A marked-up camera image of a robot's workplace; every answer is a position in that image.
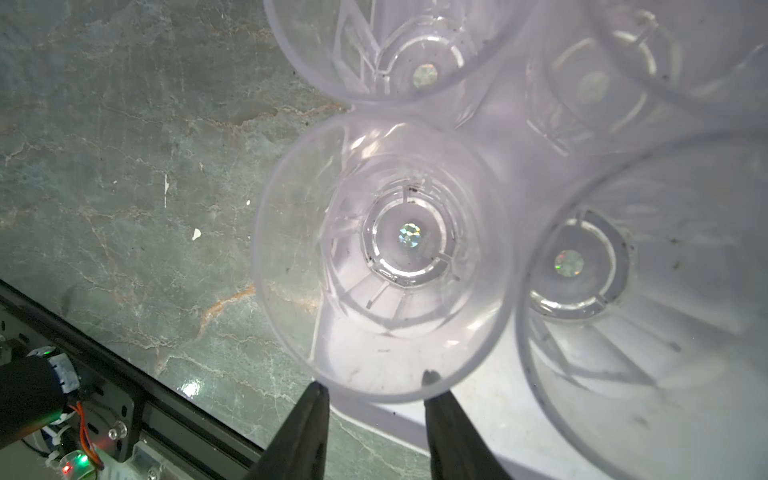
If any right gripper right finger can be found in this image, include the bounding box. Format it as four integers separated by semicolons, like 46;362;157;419
424;390;512;480

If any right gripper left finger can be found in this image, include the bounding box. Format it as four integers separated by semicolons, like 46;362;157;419
244;381;330;480

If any clear faceted glass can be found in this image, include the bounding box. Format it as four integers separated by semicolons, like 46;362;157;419
525;1;767;155
264;1;534;104
252;112;517;403

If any clear plain cup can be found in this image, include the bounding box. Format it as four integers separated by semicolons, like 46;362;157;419
516;130;767;479

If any lilac plastic tray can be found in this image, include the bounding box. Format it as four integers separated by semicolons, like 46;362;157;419
336;1;767;479

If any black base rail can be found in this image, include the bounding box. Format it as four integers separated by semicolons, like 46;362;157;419
1;283;263;479

